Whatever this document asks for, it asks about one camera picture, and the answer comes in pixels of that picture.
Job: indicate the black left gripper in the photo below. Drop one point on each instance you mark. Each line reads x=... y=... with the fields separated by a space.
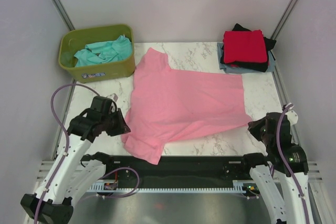
x=122 y=127

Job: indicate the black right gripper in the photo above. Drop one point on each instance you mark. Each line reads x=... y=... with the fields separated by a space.
x=253 y=127

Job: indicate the pink t shirt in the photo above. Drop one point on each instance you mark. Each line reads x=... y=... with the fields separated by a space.
x=168 y=105

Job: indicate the olive green plastic bin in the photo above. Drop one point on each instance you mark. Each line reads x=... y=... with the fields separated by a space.
x=77 y=39

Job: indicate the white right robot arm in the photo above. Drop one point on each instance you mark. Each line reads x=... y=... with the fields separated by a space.
x=282 y=175

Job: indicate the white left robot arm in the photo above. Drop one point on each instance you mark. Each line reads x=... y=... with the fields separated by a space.
x=55 y=199

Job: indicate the black folded t shirt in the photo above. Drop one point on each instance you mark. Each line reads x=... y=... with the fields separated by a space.
x=237 y=67

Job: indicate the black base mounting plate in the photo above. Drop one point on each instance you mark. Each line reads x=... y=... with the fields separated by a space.
x=185 y=171

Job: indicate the teal t shirt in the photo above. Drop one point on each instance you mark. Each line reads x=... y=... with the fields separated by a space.
x=104 y=52

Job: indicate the red folded t shirt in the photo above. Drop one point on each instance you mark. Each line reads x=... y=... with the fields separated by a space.
x=244 y=46

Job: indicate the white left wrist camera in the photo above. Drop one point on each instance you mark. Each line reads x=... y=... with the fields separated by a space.
x=114 y=97

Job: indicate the white slotted cable duct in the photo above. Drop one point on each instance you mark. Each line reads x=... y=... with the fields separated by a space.
x=100 y=187

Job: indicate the aluminium extrusion rail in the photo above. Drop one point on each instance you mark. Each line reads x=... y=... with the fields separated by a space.
x=314 y=172

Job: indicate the right aluminium frame post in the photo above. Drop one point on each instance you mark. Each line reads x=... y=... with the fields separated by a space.
x=286 y=14

